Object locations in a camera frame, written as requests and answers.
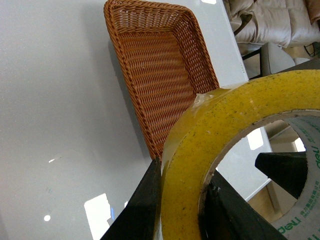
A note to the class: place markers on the yellow packing tape roll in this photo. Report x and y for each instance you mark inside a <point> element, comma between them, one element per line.
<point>218,120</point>

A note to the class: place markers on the brown wicker basket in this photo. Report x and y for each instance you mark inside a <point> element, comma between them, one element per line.
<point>164,60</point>

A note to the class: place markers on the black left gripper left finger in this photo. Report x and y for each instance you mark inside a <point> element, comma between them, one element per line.
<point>140,219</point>

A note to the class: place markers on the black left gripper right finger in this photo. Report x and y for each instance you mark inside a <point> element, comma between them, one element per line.
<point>227,216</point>

